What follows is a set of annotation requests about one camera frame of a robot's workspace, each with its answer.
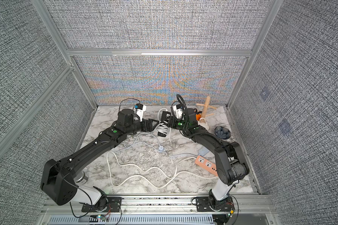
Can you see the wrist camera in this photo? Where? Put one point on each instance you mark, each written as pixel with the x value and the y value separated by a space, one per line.
pixel 178 111
pixel 139 110

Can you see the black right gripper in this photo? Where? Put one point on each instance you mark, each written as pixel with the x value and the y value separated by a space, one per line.
pixel 172 121

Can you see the silver cylinder on table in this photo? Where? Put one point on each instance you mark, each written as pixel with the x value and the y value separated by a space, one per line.
pixel 81 178

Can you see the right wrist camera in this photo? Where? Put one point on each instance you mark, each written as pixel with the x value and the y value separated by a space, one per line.
pixel 178 111

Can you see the pink power strip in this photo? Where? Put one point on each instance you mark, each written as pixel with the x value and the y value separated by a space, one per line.
pixel 206 165

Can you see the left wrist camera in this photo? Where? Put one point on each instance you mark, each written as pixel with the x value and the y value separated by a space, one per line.
pixel 139 110

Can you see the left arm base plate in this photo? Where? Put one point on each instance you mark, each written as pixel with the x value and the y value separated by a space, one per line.
pixel 104 204

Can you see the aluminium front rail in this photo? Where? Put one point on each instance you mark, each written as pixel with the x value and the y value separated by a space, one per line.
pixel 165 209

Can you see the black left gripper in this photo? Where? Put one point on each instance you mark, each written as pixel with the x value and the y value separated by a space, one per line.
pixel 143 125

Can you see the white mug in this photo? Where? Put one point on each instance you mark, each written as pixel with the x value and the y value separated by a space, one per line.
pixel 202 122

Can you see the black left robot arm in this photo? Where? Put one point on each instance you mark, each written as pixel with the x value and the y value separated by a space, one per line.
pixel 58 176

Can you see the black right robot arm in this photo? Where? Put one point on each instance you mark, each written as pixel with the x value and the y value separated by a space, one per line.
pixel 230 161

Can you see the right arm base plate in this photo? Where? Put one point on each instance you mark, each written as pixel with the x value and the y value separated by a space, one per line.
pixel 210 204

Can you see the wooden mug tree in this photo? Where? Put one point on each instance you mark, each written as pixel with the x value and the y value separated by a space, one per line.
pixel 206 106

